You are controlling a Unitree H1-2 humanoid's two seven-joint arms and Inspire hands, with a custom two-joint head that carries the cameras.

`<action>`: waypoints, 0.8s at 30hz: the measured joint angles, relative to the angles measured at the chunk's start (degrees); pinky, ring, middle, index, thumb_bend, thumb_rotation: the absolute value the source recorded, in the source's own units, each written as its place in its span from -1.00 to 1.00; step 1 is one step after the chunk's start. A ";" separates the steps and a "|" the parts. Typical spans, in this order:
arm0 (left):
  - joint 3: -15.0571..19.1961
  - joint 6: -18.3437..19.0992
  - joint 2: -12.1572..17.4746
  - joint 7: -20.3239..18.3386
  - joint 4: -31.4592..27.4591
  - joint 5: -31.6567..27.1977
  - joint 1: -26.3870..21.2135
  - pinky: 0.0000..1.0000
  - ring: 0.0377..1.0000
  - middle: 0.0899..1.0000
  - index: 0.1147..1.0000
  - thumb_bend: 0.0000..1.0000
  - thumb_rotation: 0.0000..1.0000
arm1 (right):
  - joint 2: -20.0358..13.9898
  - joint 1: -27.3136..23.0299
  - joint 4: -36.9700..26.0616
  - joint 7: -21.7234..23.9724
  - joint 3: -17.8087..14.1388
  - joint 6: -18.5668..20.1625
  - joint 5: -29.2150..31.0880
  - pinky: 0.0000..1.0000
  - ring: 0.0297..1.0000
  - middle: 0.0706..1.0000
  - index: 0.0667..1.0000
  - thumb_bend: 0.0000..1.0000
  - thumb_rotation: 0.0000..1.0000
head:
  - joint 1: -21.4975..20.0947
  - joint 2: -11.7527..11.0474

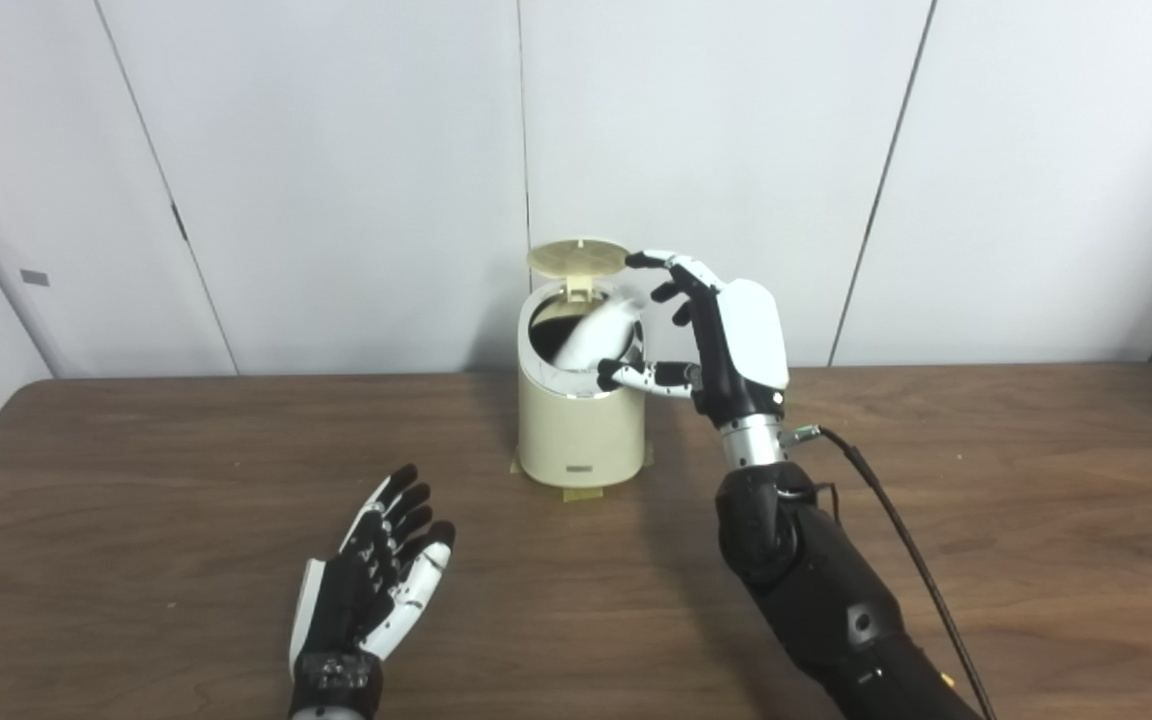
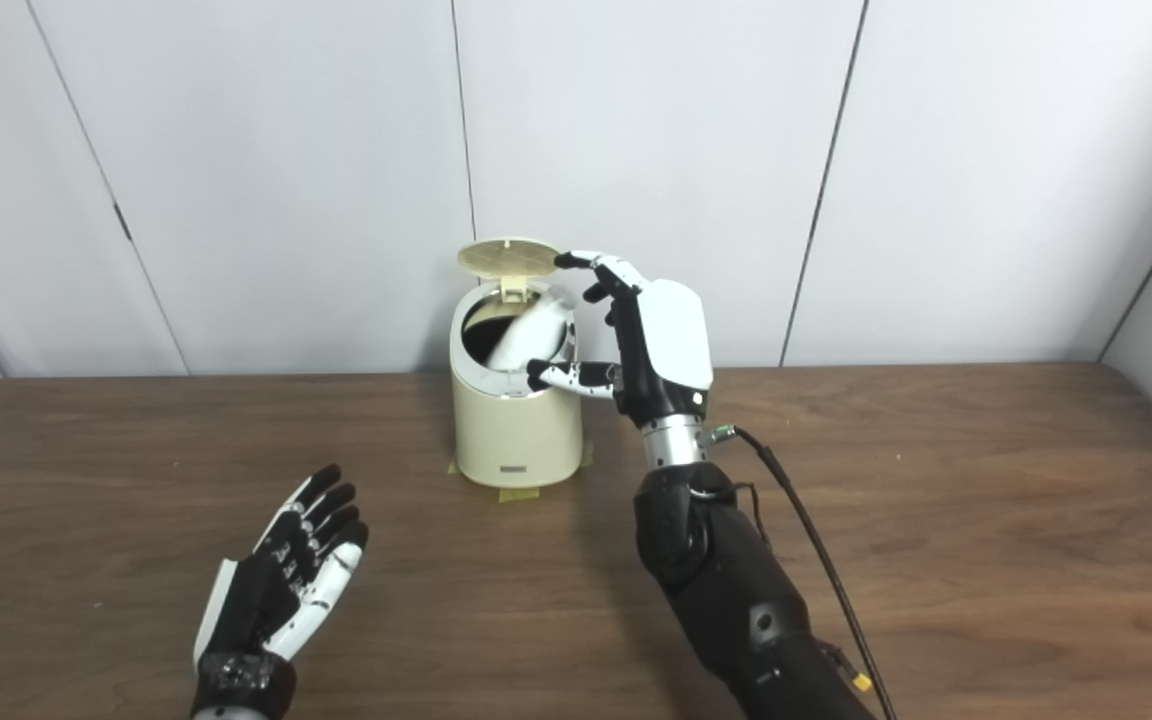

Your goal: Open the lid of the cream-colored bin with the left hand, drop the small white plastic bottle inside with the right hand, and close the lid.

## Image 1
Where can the small white plastic bottle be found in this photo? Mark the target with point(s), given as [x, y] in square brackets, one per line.
[601, 335]

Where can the wide yellow tape piece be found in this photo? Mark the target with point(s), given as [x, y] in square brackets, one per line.
[583, 494]

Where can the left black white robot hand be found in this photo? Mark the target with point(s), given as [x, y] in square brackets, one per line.
[346, 600]

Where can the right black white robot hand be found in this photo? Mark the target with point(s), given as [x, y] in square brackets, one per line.
[751, 340]

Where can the grey wall label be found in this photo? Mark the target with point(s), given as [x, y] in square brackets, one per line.
[34, 278]

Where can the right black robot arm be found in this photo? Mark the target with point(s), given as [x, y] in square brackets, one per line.
[816, 590]

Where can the cream-colored lidded bin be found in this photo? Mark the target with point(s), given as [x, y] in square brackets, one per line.
[581, 430]

